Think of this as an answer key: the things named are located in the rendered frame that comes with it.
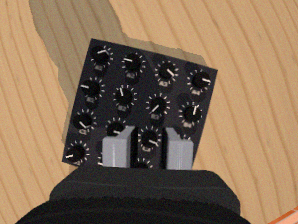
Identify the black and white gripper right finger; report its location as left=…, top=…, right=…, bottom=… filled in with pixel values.
left=161, top=127, right=193, bottom=170

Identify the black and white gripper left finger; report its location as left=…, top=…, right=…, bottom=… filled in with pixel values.
left=102, top=126, right=138, bottom=168

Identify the black knob box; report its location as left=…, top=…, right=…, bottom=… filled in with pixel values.
left=62, top=38, right=218, bottom=169

